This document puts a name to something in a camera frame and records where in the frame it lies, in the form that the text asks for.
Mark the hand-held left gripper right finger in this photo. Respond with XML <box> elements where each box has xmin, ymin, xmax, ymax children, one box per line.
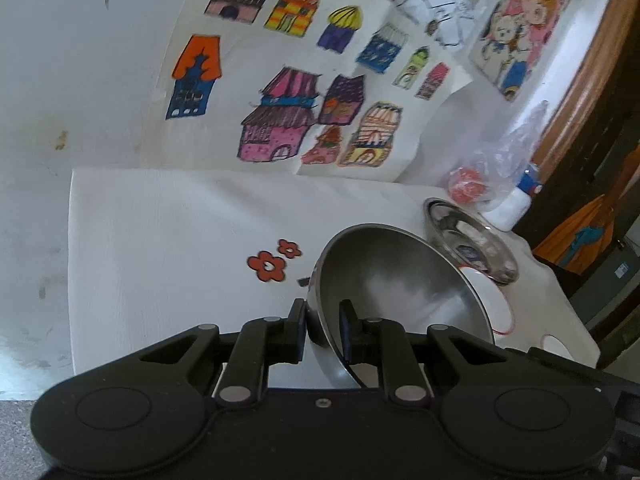
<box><xmin>338</xmin><ymin>300</ymin><xmax>508</xmax><ymax>408</ymax></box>

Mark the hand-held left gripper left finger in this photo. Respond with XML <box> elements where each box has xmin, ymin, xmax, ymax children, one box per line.
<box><xmin>137</xmin><ymin>299</ymin><xmax>308</xmax><ymax>408</ymax></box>

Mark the white bowl pink flower print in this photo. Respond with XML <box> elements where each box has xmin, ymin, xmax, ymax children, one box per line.
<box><xmin>541</xmin><ymin>334</ymin><xmax>572</xmax><ymax>362</ymax></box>

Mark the large steel bowl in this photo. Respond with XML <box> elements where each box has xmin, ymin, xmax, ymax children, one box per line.
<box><xmin>305</xmin><ymin>223</ymin><xmax>496</xmax><ymax>391</ymax></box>

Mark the white bowl yellow flower print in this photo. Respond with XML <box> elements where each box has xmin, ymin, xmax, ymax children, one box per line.
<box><xmin>459</xmin><ymin>267</ymin><xmax>515</xmax><ymax>336</ymax></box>

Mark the steel plate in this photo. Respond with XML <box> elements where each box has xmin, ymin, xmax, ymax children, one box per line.
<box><xmin>423</xmin><ymin>197</ymin><xmax>520</xmax><ymax>287</ymax></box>

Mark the white printed table cloth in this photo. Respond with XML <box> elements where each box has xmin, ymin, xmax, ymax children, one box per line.
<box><xmin>67</xmin><ymin>167</ymin><xmax>601</xmax><ymax>392</ymax></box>

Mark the white bottle blue red cap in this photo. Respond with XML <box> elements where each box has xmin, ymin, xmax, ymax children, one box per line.
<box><xmin>482</xmin><ymin>162</ymin><xmax>544</xmax><ymax>234</ymax></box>

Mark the red wrapped ball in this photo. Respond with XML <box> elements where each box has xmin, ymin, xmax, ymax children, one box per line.
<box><xmin>448</xmin><ymin>167</ymin><xmax>489</xmax><ymax>205</ymax></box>

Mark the clear plastic bag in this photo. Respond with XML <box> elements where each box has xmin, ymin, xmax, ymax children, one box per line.
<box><xmin>447</xmin><ymin>102</ymin><xmax>549</xmax><ymax>207</ymax></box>

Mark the coloured houses drawing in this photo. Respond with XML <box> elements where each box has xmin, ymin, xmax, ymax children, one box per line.
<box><xmin>137</xmin><ymin>0</ymin><xmax>474</xmax><ymax>184</ymax></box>

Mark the coloured figure drawing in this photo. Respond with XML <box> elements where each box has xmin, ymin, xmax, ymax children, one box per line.
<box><xmin>325</xmin><ymin>0</ymin><xmax>507</xmax><ymax>49</ymax></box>

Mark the dark figure wall poster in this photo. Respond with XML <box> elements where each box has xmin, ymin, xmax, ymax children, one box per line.
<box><xmin>532</xmin><ymin>144</ymin><xmax>640</xmax><ymax>277</ymax></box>

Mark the wooden door frame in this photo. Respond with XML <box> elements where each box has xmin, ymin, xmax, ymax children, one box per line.
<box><xmin>529</xmin><ymin>0</ymin><xmax>640</xmax><ymax>182</ymax></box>

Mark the cartoon figure wall poster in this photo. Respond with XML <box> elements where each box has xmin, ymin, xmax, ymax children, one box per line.
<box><xmin>469</xmin><ymin>0</ymin><xmax>574</xmax><ymax>104</ymax></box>

